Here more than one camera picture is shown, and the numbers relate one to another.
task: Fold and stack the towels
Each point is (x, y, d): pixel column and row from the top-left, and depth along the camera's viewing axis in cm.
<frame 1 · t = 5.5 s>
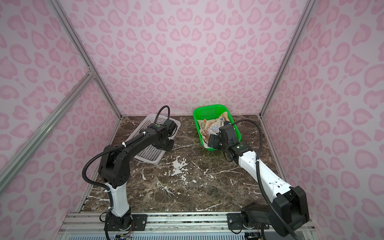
left hand: (167, 145, 92), fingers open
right hand: (215, 138, 82), fingers open
orange patterned towel: (225, 115, 109), point 10 cm above the table

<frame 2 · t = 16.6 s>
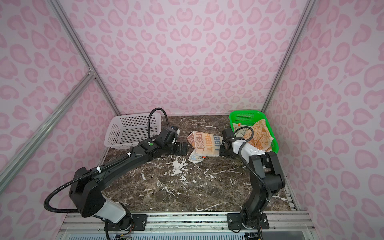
left hand: (183, 145, 81), fingers open
right hand: (224, 152, 94), fingers open
orange patterned towel: (262, 138, 102), point 5 cm above the table
white perforated plastic basket: (125, 130, 112), on the table
green plastic basket: (248, 118, 117), point 2 cm above the table
rabbit print towel: (205, 145, 100), point 4 cm above the table

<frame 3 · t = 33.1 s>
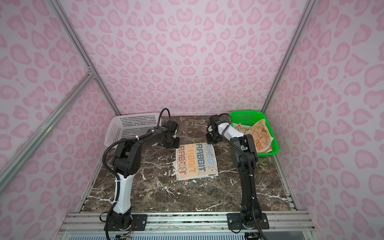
left hand: (178, 143, 101), fingers open
right hand: (210, 141, 103), fingers closed
rabbit print towel: (195, 161, 97), on the table
the other named things where they were.

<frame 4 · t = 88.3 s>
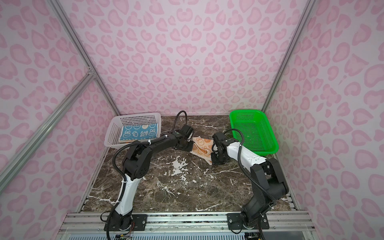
left hand: (191, 146, 100), fingers open
right hand: (216, 161, 88), fingers closed
orange patterned towel: (202, 148, 99), point 3 cm above the table
blue bunny print towel: (140, 132, 108), point 3 cm above the table
